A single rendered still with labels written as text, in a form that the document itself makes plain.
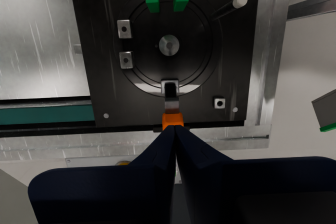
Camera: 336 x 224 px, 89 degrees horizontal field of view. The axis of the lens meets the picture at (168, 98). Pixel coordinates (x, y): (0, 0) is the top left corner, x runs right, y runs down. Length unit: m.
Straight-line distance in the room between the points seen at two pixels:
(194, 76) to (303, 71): 0.28
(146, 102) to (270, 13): 0.22
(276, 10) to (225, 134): 0.20
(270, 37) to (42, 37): 0.36
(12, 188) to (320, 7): 2.21
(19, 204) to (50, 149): 1.92
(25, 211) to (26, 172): 1.74
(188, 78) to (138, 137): 0.13
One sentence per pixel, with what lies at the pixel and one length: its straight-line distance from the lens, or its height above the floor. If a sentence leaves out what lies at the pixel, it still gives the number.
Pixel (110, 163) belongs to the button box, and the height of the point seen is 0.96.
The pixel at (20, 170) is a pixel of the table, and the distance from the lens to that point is 0.59.
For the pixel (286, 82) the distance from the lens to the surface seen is 0.45.
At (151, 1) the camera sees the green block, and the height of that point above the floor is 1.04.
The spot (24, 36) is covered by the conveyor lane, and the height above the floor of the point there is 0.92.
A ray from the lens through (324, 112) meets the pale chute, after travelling 0.30.
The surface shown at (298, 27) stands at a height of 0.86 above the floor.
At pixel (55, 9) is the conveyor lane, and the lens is 0.35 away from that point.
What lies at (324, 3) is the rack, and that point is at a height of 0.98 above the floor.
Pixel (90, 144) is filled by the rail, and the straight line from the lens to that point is 0.34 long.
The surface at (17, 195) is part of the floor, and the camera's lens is 2.21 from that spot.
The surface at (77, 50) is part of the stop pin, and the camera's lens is 0.28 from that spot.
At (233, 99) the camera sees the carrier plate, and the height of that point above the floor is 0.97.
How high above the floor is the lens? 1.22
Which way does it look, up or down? 73 degrees down
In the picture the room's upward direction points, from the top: 177 degrees clockwise
